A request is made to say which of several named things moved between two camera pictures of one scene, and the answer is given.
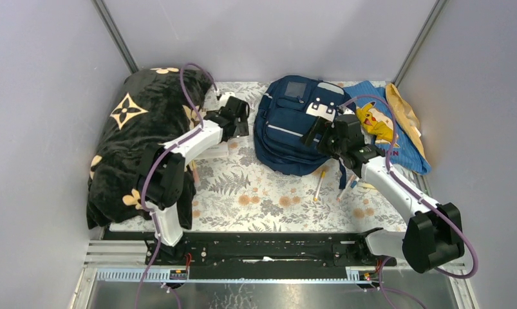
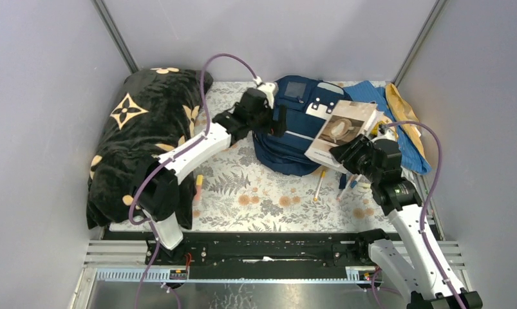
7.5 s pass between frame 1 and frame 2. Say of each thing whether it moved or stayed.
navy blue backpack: stayed
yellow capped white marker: stayed
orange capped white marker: stayed
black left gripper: moved
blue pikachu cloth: moved
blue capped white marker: stayed
